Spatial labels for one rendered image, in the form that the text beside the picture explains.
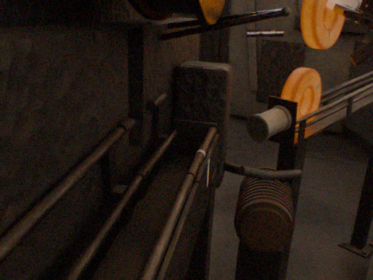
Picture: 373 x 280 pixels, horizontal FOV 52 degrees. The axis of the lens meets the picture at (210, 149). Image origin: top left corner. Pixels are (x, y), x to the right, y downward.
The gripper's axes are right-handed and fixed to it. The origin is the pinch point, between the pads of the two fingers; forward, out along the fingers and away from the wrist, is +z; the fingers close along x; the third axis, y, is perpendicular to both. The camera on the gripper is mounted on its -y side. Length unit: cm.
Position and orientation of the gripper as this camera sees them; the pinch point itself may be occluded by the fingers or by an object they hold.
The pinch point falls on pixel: (326, 3)
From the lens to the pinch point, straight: 92.4
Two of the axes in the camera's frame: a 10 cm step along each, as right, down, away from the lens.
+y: 2.6, -8.2, -5.0
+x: -6.9, 2.0, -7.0
